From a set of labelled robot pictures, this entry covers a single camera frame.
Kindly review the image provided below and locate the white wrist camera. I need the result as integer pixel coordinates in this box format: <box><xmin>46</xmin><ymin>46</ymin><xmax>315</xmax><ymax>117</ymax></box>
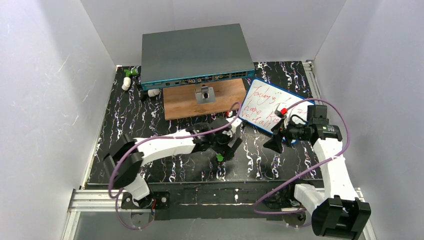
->
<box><xmin>274</xmin><ymin>107</ymin><xmax>290</xmax><ymax>128</ymax></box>
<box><xmin>222</xmin><ymin>116</ymin><xmax>242</xmax><ymax>137</ymax></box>

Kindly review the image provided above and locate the metal bracket with black knob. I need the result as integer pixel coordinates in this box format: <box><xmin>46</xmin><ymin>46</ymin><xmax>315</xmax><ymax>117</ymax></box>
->
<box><xmin>194</xmin><ymin>84</ymin><xmax>216</xmax><ymax>104</ymax></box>

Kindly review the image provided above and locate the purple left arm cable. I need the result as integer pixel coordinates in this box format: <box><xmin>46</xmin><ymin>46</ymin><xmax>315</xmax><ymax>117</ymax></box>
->
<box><xmin>107</xmin><ymin>101</ymin><xmax>242</xmax><ymax>230</ymax></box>

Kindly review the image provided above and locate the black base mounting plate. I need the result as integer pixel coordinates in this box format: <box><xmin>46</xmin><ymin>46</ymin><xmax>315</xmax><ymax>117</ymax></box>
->
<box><xmin>120</xmin><ymin>178</ymin><xmax>326</xmax><ymax>222</ymax></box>

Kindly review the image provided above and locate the green bone-shaped whiteboard eraser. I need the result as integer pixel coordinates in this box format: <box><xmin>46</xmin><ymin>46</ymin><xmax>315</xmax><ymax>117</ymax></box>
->
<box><xmin>216</xmin><ymin>153</ymin><xmax>225</xmax><ymax>163</ymax></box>

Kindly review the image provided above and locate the white and black pipe fitting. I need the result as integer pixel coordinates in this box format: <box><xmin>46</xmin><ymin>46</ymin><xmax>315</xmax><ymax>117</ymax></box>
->
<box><xmin>140</xmin><ymin>89</ymin><xmax>161</xmax><ymax>102</ymax></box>

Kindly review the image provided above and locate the grey network switch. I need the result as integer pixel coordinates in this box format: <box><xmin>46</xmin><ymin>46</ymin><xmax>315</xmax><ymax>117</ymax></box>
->
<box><xmin>140</xmin><ymin>23</ymin><xmax>255</xmax><ymax>90</ymax></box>

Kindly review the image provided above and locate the aluminium extrusion frame rail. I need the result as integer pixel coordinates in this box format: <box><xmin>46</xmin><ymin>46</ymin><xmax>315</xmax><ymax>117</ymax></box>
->
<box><xmin>62</xmin><ymin>187</ymin><xmax>377</xmax><ymax>240</ymax></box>

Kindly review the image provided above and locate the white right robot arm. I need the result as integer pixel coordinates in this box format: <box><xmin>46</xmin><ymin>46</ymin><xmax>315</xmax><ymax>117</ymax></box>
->
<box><xmin>264</xmin><ymin>104</ymin><xmax>372</xmax><ymax>240</ymax></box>

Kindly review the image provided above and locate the white pipe elbow fitting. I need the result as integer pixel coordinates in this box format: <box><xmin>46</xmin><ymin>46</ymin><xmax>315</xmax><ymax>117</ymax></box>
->
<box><xmin>121</xmin><ymin>77</ymin><xmax>132</xmax><ymax>91</ymax></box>

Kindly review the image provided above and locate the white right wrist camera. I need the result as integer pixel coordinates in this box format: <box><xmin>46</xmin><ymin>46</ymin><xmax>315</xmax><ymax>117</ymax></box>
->
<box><xmin>274</xmin><ymin>107</ymin><xmax>290</xmax><ymax>128</ymax></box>

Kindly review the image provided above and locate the green and white pipe fitting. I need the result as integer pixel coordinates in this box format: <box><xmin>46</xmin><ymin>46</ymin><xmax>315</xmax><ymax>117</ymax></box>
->
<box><xmin>123</xmin><ymin>67</ymin><xmax>140</xmax><ymax>78</ymax></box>

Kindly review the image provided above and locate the brown wooden board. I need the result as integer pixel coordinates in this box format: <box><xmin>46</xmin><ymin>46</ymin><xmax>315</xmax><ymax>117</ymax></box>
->
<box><xmin>163</xmin><ymin>78</ymin><xmax>247</xmax><ymax>120</ymax></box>

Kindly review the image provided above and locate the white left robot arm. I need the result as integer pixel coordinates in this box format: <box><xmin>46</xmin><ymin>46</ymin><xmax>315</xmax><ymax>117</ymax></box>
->
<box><xmin>103</xmin><ymin>117</ymin><xmax>242</xmax><ymax>209</ymax></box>

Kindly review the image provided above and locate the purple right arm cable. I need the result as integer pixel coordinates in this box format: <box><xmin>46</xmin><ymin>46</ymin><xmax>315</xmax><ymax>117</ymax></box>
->
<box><xmin>253</xmin><ymin>98</ymin><xmax>351</xmax><ymax>229</ymax></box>

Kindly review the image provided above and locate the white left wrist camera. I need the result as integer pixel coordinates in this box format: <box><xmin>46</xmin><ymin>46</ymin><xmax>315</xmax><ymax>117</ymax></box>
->
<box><xmin>222</xmin><ymin>116</ymin><xmax>242</xmax><ymax>137</ymax></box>

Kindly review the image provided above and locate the right aluminium side rail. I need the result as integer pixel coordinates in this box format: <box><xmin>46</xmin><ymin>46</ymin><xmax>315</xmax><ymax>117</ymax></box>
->
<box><xmin>302</xmin><ymin>60</ymin><xmax>321</xmax><ymax>99</ymax></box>

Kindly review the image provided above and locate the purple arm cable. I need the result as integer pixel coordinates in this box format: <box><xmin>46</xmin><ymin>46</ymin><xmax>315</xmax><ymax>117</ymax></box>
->
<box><xmin>253</xmin><ymin>98</ymin><xmax>351</xmax><ymax>229</ymax></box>
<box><xmin>107</xmin><ymin>101</ymin><xmax>242</xmax><ymax>230</ymax></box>

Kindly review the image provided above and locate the blue-framed small whiteboard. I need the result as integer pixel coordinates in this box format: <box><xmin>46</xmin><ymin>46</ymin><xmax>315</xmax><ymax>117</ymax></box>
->
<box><xmin>239</xmin><ymin>78</ymin><xmax>303</xmax><ymax>134</ymax></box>

